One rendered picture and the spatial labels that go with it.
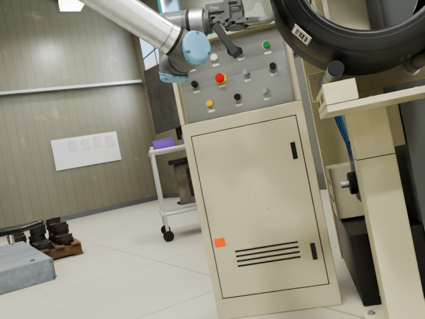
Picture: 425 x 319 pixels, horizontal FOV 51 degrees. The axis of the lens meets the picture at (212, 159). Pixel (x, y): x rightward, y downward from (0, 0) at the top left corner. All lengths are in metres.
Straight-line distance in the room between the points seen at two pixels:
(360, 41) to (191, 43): 0.46
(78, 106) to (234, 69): 9.54
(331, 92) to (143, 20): 0.54
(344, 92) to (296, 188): 0.79
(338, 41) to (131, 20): 0.56
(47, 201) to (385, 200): 9.87
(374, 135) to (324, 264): 0.66
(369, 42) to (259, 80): 0.84
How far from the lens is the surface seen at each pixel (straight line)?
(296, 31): 1.33
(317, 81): 1.64
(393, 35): 1.33
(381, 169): 1.68
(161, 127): 7.78
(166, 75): 1.40
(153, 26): 1.27
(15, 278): 0.88
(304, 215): 2.00
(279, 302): 2.10
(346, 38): 1.31
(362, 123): 1.67
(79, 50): 11.83
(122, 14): 1.26
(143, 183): 11.67
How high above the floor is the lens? 0.72
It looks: level
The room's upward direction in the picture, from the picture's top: 11 degrees counter-clockwise
